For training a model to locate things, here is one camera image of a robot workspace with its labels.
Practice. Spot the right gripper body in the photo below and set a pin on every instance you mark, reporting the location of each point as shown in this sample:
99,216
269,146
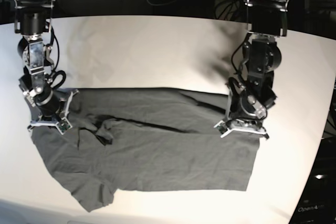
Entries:
48,109

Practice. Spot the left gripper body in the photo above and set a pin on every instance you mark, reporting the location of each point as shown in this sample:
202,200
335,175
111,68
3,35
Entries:
239,125

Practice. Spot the dark grey T-shirt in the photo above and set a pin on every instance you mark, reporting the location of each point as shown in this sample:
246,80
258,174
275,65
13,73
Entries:
146,139

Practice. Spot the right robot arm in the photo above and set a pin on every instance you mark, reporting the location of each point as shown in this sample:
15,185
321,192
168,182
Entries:
32,21

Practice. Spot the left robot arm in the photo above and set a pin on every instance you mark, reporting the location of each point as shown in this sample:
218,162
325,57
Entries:
250,89

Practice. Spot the black OpenArm case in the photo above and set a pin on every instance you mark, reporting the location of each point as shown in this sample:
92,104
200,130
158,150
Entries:
317,202

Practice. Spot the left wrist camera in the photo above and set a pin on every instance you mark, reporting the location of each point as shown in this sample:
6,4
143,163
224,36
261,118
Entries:
221,126

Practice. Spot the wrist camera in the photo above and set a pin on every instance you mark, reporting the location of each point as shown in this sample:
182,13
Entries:
63,126
221,126

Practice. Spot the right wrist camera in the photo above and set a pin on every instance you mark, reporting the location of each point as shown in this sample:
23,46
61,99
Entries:
63,126

